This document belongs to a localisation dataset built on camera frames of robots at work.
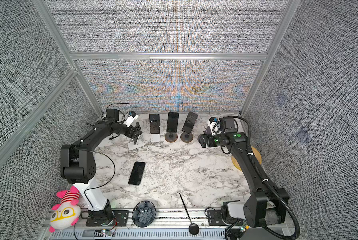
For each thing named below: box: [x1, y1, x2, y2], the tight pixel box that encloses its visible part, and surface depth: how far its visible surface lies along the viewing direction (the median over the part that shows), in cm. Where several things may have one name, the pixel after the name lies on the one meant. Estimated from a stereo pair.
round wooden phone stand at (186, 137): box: [180, 132, 194, 143], surface depth 106 cm
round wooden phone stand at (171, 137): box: [164, 132, 178, 143], surface depth 107 cm
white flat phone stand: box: [150, 133, 160, 142], surface depth 105 cm
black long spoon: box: [179, 192, 200, 236], surface depth 71 cm
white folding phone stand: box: [127, 135, 145, 151], surface depth 102 cm
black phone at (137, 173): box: [128, 161, 146, 185], surface depth 92 cm
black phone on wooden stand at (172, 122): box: [166, 111, 179, 133], surface depth 99 cm
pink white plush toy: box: [49, 185, 81, 233], surface depth 71 cm
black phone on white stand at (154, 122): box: [149, 114, 160, 134], surface depth 99 cm
